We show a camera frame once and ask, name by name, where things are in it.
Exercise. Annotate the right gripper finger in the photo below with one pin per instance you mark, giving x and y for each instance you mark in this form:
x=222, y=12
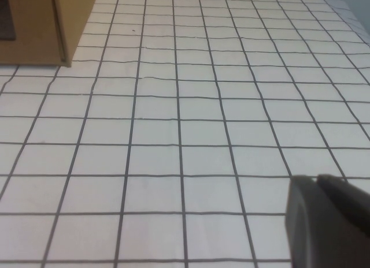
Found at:
x=329, y=227

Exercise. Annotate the white grid-pattern tablecloth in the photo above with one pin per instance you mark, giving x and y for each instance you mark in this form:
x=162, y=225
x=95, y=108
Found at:
x=173, y=135

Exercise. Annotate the plain cardboard box shell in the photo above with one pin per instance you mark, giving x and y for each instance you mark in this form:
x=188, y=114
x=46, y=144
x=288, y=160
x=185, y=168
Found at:
x=75, y=25

